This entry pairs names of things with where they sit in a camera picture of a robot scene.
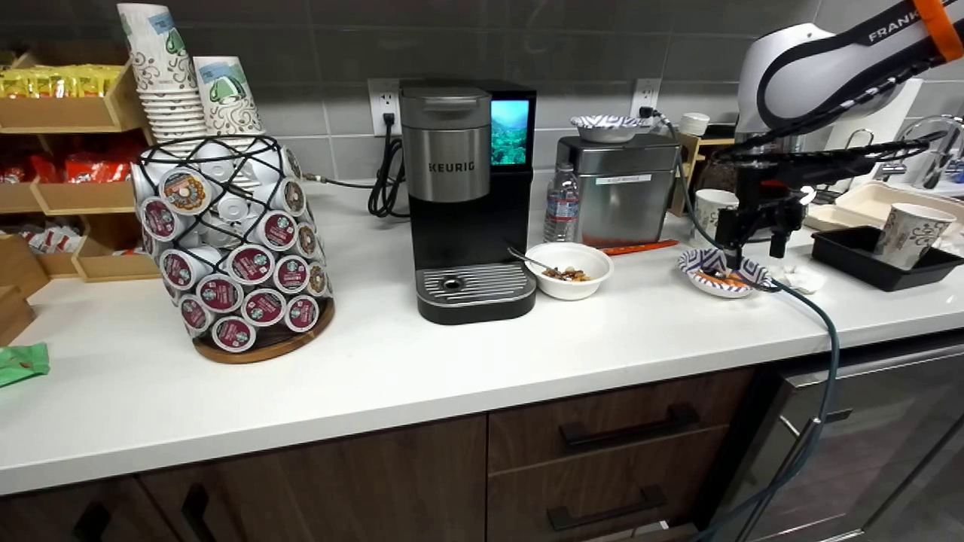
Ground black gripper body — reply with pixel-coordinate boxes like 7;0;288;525
714;147;810;225

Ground blue patterned bowl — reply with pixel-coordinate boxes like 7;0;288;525
683;251;778;303

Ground white bowl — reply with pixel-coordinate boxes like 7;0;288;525
521;241;618;306

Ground small patterned bowl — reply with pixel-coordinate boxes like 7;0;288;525
569;112;640;146

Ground patterned paper cup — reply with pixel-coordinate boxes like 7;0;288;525
690;187;741;241
869;203;952;274

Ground white crumpled napkin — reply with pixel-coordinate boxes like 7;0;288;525
772;262;826;294

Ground black tray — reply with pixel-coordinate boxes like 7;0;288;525
810;224;964;294

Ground small white cup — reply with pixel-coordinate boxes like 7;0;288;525
676;108;714;141

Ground orange stick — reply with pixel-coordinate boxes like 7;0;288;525
590;239;681;258

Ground white takeout container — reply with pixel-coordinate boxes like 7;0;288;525
808;177;964;239

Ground silver countertop appliance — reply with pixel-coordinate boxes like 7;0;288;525
554;134;683;246

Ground white paper towel roll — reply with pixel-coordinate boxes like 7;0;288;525
830;76;924;154

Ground brown snack pieces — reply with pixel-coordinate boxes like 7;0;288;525
539;262;593;285

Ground clear water bottle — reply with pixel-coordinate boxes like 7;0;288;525
543;165;584;244

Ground silver faucet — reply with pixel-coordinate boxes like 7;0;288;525
882;112;964;194

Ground dark wood upper drawer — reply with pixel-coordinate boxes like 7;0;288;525
489;368;756;474

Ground dark wood drawer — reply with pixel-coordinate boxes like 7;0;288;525
489;426;734;542
489;368;756;474

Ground dark dishwasher front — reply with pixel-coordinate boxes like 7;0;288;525
719;340;964;542

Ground dark wood lower drawer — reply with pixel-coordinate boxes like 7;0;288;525
489;426;734;542

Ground black silver coffee maker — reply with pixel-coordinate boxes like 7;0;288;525
398;78;543;326

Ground dark wood cabinet door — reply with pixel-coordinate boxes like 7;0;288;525
138;415;492;542

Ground short paper cup stack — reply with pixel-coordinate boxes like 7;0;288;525
191;55;266;138

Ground tall paper cup stack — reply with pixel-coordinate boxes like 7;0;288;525
115;0;210;146

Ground red snack packets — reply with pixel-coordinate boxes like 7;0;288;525
0;147;133;187

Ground wooden snack shelf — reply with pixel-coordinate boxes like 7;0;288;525
0;53;161;343

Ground yellow snack packets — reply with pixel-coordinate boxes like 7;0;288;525
0;60;129;104

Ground green packet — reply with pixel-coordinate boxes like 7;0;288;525
0;340;50;391

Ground green cable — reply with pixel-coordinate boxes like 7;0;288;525
703;268;844;542

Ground white wall outlet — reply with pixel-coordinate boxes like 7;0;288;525
629;76;665;124
365;76;402;138

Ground silver dishwasher bar handle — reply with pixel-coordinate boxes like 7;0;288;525
779;343;964;396

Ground black upper drawer handle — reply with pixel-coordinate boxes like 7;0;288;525
558;401;703;451

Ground black drawer handle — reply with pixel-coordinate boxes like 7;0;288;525
558;401;703;451
544;486;672;536

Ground black lower drawer handle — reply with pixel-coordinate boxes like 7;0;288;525
544;486;672;536

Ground black power cord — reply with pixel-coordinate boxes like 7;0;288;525
365;112;408;220

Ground wire coffee pod carousel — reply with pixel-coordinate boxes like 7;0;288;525
129;134;336;368

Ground black cabinet door handle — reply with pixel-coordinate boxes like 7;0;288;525
177;482;219;542

